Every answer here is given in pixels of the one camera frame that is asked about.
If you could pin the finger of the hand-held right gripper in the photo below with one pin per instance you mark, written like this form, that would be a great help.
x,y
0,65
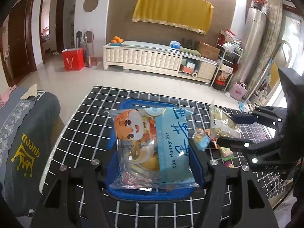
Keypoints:
x,y
242,118
237,142

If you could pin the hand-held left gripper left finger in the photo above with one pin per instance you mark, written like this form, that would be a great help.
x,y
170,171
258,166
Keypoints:
x,y
92,175

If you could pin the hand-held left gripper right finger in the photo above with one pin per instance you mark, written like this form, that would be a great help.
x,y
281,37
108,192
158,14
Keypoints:
x,y
198,166

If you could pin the green cracker packet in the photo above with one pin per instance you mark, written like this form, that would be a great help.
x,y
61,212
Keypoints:
x,y
225,152
223,123

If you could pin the blue plastic basket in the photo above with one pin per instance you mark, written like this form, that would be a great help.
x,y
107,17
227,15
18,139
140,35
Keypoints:
x,y
142,193

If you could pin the blue cartoon pastry packet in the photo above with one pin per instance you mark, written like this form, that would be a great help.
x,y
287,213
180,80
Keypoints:
x,y
147,142
200,137

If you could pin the blue mop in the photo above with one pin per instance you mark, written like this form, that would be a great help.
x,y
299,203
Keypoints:
x,y
243,105

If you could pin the purple snack packet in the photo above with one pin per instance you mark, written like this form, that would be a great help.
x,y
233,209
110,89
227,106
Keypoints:
x,y
228,164

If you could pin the pink bag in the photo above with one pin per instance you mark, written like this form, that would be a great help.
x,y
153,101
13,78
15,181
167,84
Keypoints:
x,y
238,90

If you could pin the black checkered tablecloth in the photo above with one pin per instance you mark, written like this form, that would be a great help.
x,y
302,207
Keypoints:
x,y
78,133

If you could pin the printed snack bag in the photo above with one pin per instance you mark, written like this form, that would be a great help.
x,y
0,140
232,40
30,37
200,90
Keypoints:
x,y
223,77

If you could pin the oval standing mirror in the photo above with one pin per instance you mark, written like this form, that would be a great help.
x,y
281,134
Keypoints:
x,y
275,76

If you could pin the white paper roll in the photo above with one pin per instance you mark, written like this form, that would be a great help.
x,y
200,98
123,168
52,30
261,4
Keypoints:
x,y
194,74

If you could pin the white shelf rack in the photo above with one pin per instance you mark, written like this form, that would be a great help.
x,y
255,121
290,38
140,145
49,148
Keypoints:
x,y
228,52

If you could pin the grey queen-print cushion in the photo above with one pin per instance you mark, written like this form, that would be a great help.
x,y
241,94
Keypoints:
x,y
40,128

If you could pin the orange box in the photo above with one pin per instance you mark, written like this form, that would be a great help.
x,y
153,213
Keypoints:
x,y
186,69

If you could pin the brown cardboard box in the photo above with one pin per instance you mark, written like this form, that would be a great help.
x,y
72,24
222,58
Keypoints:
x,y
207,49

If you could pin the silver standing air conditioner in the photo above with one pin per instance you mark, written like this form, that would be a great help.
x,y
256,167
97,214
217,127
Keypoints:
x,y
253,40

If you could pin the green folded cloth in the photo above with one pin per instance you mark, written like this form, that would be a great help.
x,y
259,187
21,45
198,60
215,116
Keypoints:
x,y
190,51

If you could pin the red and white box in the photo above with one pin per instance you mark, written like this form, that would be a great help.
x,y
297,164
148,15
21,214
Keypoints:
x,y
229,34

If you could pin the black router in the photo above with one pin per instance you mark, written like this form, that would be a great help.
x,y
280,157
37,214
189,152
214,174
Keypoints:
x,y
187,42

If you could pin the floral lace cloth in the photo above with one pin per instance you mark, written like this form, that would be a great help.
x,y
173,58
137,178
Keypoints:
x,y
11,121

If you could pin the blue tissue box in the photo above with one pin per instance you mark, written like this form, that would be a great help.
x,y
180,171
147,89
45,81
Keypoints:
x,y
175,44

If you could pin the cream cloth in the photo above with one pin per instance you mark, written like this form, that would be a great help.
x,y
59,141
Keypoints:
x,y
30,92

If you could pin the white TV cabinet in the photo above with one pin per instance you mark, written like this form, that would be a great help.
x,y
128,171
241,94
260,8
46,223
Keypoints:
x,y
142,57

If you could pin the pink cloth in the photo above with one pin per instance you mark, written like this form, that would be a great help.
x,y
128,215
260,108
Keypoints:
x,y
6,96

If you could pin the red gift bag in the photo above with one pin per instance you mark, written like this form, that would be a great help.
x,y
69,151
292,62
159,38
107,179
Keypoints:
x,y
72,59

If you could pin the broom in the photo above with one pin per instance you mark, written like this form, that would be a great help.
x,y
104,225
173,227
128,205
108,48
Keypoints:
x,y
89,52

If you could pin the yellow fringed cloth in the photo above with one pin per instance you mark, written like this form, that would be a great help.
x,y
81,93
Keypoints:
x,y
171,9

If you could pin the plate of oranges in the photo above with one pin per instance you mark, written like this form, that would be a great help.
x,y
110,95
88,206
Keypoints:
x,y
116,40

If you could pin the dark wooden door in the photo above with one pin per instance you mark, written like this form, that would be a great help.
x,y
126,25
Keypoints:
x,y
19,40

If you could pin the dark wooden door frame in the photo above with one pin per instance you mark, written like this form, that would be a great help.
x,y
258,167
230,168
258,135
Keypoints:
x,y
60,23

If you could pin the round brown wall decoration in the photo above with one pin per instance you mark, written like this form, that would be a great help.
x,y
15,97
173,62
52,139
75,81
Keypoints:
x,y
90,4

